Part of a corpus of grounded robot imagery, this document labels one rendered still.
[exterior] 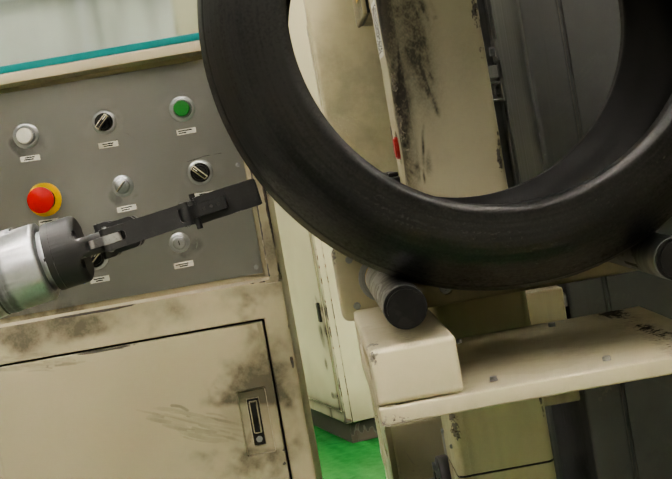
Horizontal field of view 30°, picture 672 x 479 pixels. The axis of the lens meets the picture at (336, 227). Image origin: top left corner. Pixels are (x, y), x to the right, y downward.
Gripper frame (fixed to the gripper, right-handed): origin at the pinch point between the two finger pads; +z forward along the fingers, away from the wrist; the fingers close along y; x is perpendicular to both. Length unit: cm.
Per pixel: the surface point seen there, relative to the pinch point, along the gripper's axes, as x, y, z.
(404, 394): 23.9, -12.0, 11.5
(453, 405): 26.5, -12.0, 15.9
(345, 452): 102, 317, -6
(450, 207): 7.4, -12.9, 21.6
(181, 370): 22, 50, -17
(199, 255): 7, 55, -10
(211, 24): -17.5, -9.3, 4.5
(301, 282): 41, 350, -3
